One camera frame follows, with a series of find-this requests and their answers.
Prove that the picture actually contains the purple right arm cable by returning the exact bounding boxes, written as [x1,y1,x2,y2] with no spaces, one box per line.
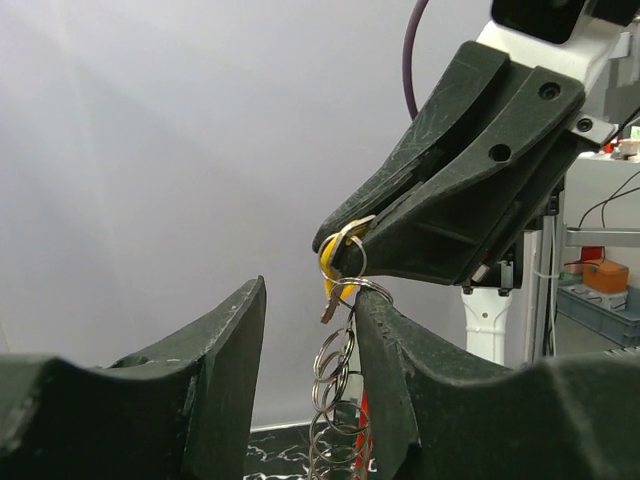
[402,0,431,121]

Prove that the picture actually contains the yellow headed key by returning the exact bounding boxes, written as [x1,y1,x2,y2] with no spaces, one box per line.
[318,215,375,324]

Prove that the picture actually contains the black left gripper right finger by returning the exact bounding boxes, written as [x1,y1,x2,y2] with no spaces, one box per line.
[355,290,639,479]

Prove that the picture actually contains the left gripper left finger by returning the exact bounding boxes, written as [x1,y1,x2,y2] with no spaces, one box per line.
[1,277,266,479]

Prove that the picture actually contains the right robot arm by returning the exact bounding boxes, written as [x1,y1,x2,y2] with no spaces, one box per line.
[313,41,613,363]

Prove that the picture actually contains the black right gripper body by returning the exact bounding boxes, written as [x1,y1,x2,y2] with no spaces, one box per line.
[462,129,611,296]

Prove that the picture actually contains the grey plastic storage bin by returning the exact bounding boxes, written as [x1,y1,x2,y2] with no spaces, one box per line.
[557,284,639,347]

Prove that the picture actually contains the metal keyring with spring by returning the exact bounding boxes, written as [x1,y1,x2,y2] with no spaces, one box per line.
[302,234,396,480]

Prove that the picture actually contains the orange box on shelf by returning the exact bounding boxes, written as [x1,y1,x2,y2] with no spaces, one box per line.
[583,260,629,294]

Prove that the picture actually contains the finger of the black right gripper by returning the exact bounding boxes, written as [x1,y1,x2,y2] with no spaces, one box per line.
[312,41,510,252]

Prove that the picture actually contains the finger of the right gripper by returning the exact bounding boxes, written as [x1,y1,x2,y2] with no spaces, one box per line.
[333,68,581,285]

